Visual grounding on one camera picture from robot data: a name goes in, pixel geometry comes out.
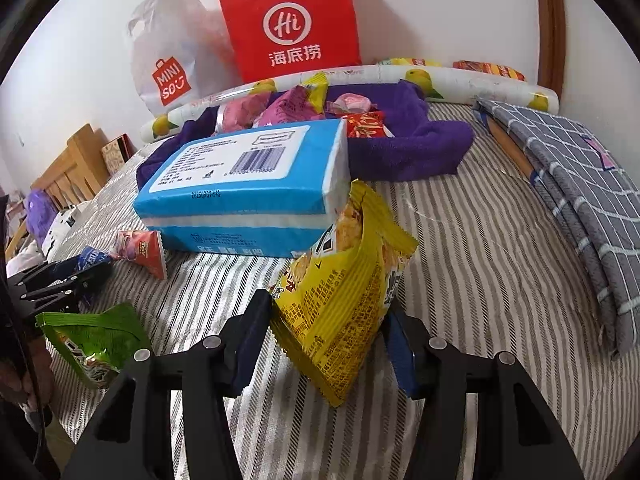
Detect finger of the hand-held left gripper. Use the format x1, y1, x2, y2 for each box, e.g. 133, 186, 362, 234
7, 257, 83, 288
20, 261, 113, 318

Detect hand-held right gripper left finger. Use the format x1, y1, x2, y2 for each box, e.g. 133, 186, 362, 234
60, 287, 273, 480

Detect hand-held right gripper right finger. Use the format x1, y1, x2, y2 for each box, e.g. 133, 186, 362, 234
382, 310, 586, 480

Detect blue cookie packet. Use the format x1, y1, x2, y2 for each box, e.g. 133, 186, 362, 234
75, 246, 115, 267

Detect green snack packet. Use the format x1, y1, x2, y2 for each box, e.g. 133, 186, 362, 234
35, 301, 152, 391

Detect white and red snack bag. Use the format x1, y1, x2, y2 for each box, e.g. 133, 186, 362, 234
112, 229, 168, 281

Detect yellow snack bag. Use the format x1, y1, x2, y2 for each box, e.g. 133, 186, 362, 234
270, 178, 420, 407

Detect pink snack bag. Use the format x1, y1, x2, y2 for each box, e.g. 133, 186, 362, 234
215, 96, 281, 133

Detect small red snack packet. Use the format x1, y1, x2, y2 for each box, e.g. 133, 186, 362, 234
345, 111, 396, 139

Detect magenta snack packet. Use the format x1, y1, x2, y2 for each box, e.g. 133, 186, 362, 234
252, 72, 329, 128

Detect person's left hand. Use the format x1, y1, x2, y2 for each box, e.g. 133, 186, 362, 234
0, 332, 53, 403

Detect white and black cloth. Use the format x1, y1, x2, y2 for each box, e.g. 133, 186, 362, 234
41, 202, 93, 261

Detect purple plush cloth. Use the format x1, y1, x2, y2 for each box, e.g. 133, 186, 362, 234
25, 187, 60, 241

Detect light wooden headboard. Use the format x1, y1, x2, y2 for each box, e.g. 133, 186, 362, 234
5, 122, 112, 261

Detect brown patterned box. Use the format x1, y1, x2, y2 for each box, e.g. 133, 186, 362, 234
101, 133, 137, 171

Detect blue tissue pack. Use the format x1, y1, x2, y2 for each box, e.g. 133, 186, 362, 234
132, 119, 351, 259

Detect purple towel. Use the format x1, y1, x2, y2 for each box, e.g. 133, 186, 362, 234
136, 80, 475, 192

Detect grey checked folded cloth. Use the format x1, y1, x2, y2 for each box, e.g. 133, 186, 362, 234
472, 97, 640, 361

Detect white plastic shopping bag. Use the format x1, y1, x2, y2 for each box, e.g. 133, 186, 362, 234
126, 0, 246, 109

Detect pink white candy packet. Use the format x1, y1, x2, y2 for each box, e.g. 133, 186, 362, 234
325, 91, 376, 116

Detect lemon print rolled mat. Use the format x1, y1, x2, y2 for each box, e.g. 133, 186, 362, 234
140, 63, 558, 143

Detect orange striped packet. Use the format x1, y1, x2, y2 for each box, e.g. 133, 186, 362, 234
452, 60, 526, 82

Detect red paper bag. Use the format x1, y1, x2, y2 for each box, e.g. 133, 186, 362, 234
217, 0, 363, 84

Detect brown wooden frame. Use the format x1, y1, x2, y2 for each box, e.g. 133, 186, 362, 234
530, 0, 567, 106

